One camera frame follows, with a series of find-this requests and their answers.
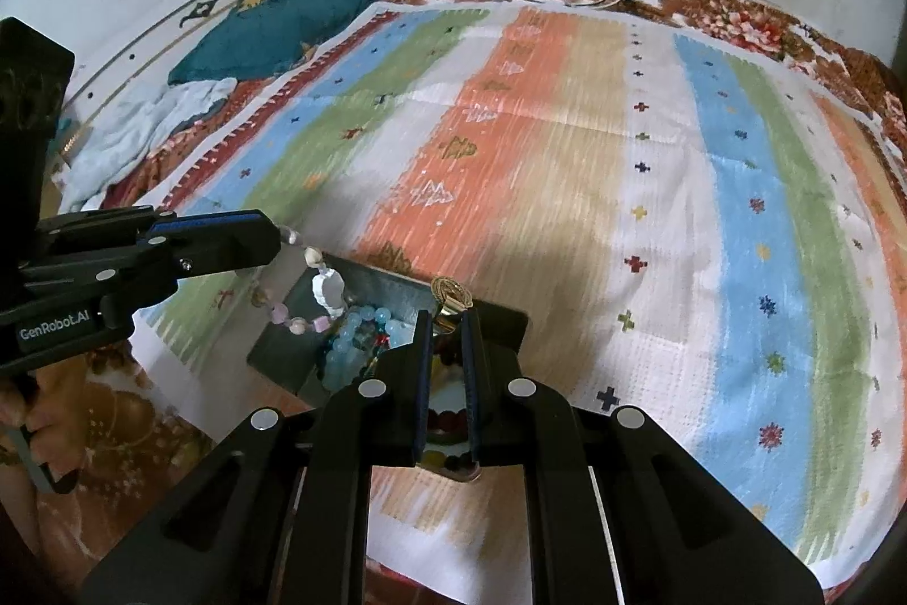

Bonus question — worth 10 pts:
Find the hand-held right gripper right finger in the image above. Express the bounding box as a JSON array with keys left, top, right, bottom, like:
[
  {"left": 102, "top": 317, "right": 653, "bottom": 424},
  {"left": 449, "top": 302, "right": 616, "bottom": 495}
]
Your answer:
[{"left": 460, "top": 311, "right": 827, "bottom": 605}]

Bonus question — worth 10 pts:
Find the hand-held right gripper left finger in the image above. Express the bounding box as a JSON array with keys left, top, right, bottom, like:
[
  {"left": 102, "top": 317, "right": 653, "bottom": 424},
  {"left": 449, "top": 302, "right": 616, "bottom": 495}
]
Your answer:
[{"left": 81, "top": 311, "right": 435, "bottom": 605}]

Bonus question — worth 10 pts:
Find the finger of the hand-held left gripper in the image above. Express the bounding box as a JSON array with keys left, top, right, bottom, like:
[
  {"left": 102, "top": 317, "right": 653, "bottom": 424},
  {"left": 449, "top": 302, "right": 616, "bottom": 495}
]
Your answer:
[
  {"left": 21, "top": 213, "right": 281, "bottom": 323},
  {"left": 35, "top": 206, "right": 249, "bottom": 259}
]

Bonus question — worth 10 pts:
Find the red and yellow bead bracelet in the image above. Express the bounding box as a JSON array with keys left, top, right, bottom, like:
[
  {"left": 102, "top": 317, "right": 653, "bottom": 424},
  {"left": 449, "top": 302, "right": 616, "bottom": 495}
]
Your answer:
[{"left": 421, "top": 342, "right": 472, "bottom": 471}]

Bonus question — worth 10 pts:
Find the pink and white bead bracelet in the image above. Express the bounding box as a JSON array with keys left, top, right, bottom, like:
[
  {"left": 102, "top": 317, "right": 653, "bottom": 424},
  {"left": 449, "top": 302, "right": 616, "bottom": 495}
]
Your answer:
[{"left": 248, "top": 226, "right": 340, "bottom": 335}]

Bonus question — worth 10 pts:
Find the light blue bead bracelet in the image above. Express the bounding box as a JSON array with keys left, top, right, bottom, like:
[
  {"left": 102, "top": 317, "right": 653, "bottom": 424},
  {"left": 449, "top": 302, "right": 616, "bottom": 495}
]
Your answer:
[{"left": 310, "top": 268, "right": 416, "bottom": 390}]

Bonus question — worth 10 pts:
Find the gold ring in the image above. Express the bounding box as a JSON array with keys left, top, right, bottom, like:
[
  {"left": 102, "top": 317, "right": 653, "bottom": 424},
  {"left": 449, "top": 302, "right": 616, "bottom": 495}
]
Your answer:
[{"left": 432, "top": 275, "right": 474, "bottom": 337}]

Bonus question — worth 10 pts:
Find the jewelry box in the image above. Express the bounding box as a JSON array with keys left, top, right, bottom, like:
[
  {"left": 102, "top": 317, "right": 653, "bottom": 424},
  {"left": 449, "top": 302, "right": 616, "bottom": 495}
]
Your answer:
[{"left": 247, "top": 254, "right": 531, "bottom": 484}]

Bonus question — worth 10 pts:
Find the person's left hand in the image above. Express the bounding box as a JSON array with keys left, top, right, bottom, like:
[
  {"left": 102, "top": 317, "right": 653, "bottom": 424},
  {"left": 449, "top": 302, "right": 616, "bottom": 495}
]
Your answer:
[{"left": 0, "top": 378, "right": 80, "bottom": 471}]

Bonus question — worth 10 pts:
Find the light blue cloth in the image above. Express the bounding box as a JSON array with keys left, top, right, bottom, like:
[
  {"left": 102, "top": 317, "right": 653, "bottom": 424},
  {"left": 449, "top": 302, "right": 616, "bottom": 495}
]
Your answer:
[{"left": 60, "top": 77, "right": 238, "bottom": 213}]

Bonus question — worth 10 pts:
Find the white panel with gold trim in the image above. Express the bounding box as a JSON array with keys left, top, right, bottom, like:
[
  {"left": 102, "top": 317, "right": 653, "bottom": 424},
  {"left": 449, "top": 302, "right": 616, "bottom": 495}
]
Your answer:
[{"left": 60, "top": 0, "right": 341, "bottom": 153}]

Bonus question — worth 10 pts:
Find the teal pillow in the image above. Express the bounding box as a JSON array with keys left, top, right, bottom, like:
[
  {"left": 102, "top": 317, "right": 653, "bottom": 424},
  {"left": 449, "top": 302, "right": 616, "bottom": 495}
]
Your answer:
[{"left": 168, "top": 0, "right": 392, "bottom": 85}]

